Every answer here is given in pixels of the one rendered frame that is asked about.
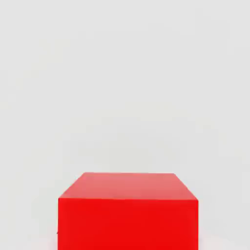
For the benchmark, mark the small red cube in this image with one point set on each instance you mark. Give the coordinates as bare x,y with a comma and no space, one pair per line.
128,218

